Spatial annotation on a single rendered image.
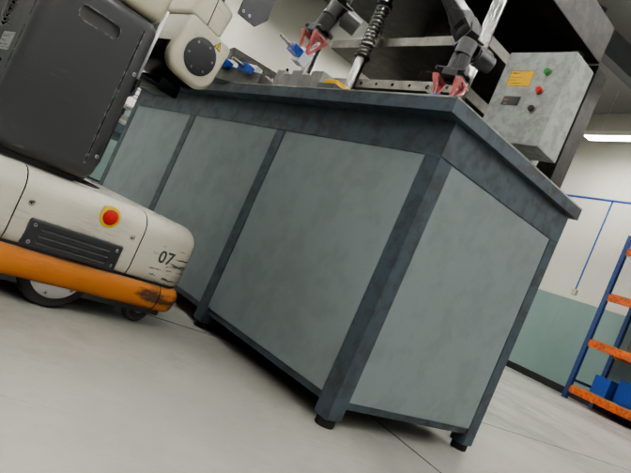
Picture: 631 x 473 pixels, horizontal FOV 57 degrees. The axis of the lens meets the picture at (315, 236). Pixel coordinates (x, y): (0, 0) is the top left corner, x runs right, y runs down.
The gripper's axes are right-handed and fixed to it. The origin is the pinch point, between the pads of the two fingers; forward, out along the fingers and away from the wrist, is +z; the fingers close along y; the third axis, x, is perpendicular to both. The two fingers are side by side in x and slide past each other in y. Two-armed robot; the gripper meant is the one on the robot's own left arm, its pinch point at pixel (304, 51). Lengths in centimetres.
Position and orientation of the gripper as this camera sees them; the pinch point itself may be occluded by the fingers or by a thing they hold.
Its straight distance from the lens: 205.4
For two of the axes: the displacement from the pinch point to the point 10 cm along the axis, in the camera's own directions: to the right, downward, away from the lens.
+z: -5.9, 8.0, -0.2
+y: -5.2, -3.6, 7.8
